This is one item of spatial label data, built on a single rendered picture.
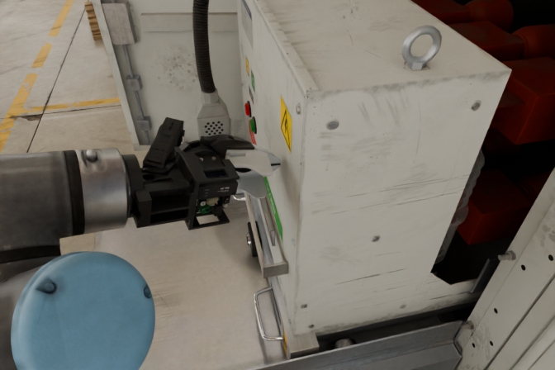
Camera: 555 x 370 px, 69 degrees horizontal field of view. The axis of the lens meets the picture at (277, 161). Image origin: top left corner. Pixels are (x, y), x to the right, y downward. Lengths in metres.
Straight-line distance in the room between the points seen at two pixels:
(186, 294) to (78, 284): 0.62
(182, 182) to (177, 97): 0.72
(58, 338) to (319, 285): 0.42
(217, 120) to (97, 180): 0.50
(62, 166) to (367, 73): 0.32
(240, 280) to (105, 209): 0.50
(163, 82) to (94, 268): 0.91
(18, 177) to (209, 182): 0.18
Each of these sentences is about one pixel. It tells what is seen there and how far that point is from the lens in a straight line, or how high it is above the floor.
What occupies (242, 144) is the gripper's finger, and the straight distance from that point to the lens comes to 0.53.
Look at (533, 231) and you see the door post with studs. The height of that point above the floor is 1.17.
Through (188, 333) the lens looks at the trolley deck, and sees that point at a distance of 0.85.
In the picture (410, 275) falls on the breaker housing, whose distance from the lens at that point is 0.69.
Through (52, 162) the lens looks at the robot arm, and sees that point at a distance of 0.45.
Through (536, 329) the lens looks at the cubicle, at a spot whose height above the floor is 1.06.
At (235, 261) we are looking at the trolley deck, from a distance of 0.92.
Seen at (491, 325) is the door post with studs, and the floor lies 0.98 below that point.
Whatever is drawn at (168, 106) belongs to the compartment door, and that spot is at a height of 0.97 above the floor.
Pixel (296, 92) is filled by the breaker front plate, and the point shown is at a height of 1.37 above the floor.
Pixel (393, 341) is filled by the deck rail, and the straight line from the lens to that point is 0.79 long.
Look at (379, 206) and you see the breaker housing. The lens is 0.53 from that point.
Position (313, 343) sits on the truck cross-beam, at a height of 0.93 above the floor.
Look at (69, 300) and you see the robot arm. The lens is 0.28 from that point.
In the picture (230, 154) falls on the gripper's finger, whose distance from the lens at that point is 0.52.
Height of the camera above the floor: 1.58
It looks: 40 degrees down
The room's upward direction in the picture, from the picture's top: straight up
